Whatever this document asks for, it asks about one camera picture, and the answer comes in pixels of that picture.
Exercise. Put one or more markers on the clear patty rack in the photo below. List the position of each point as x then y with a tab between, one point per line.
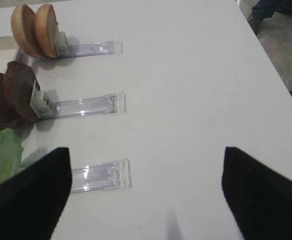
107	104

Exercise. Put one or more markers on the person foot brown shoe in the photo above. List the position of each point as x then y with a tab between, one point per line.
265	9

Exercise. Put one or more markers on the bun half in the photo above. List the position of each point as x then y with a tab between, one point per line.
22	27
45	28

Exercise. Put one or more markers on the green lettuce leaf right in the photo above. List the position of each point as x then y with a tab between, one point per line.
11	151

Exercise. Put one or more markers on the grey patty pusher block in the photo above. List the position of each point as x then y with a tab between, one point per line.
41	104

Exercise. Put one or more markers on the clear bun rack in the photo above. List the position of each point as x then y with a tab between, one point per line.
84	50

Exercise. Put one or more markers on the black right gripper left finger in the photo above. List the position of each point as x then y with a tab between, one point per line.
32	201

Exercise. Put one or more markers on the brown meat patty outer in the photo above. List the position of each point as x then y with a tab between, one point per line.
18	83

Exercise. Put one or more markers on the bun half outer right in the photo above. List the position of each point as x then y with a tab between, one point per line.
45	28

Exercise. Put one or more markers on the bun half inner right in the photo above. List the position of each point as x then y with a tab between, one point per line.
22	27

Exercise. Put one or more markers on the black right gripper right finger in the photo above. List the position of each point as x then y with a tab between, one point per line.
259	198

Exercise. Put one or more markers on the clear lettuce rack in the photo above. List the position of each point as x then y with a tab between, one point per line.
115	174

